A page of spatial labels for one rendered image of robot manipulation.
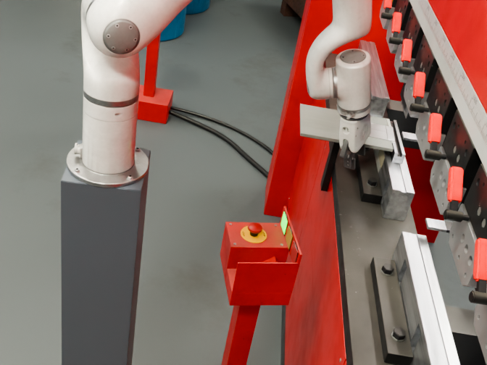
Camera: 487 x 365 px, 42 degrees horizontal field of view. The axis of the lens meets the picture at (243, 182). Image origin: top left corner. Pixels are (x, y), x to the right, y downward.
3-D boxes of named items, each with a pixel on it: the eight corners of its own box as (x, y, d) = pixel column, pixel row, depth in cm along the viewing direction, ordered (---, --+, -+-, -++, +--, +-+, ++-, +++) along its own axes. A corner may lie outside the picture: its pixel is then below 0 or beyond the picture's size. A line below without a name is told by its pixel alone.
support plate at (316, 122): (299, 106, 194) (300, 103, 193) (385, 121, 194) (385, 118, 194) (299, 136, 179) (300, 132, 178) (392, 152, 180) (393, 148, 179)
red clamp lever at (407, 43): (403, 36, 161) (399, 72, 159) (419, 39, 161) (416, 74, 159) (401, 40, 163) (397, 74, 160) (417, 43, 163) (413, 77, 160)
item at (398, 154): (383, 127, 196) (386, 118, 194) (393, 129, 196) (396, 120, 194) (391, 161, 179) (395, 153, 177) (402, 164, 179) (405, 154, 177)
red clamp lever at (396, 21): (393, 9, 178) (390, 41, 175) (407, 12, 178) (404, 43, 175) (391, 13, 179) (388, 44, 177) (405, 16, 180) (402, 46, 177)
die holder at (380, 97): (354, 61, 260) (360, 39, 254) (368, 64, 260) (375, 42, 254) (364, 120, 218) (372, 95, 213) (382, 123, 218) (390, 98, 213)
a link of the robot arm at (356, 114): (361, 115, 157) (361, 124, 159) (376, 95, 162) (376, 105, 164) (330, 107, 161) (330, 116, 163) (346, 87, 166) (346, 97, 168)
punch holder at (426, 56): (402, 93, 168) (422, 33, 159) (434, 98, 169) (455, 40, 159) (410, 120, 156) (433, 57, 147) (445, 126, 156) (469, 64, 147)
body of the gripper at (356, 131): (359, 122, 158) (359, 156, 166) (376, 100, 164) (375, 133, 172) (331, 115, 162) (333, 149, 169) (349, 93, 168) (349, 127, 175)
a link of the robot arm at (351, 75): (335, 112, 159) (372, 109, 158) (333, 67, 150) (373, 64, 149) (332, 93, 165) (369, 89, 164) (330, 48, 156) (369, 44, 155)
